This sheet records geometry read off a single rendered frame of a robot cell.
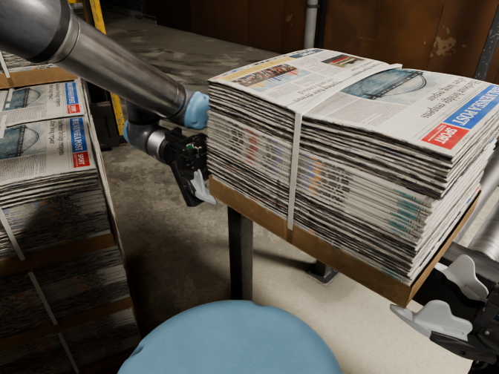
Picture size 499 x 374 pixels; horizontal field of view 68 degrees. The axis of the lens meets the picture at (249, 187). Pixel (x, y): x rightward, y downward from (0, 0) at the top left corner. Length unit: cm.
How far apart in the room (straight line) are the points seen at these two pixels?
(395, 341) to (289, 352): 135
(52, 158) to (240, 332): 72
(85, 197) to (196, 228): 108
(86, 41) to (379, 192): 43
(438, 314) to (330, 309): 105
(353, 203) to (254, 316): 30
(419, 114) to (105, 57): 43
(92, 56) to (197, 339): 46
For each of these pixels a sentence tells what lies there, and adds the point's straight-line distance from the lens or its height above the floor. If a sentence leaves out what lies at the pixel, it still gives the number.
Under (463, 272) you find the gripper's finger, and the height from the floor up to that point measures 83.
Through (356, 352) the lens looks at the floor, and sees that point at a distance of 147.
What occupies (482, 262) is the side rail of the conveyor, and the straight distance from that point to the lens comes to 68.
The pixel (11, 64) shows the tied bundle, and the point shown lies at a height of 90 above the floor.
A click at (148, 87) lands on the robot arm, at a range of 66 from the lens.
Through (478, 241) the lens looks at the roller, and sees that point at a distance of 72.
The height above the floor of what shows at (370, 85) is 103.
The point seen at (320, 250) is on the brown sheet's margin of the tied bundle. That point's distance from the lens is 56.
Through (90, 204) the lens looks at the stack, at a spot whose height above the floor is 74.
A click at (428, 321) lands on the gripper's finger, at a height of 82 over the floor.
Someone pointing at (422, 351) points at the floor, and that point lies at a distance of 155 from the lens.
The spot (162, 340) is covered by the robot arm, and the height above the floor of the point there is 104.
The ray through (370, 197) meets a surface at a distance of 47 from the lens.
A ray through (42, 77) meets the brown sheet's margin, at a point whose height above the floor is 85.
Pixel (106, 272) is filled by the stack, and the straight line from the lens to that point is 100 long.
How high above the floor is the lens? 122
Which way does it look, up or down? 34 degrees down
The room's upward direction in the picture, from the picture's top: straight up
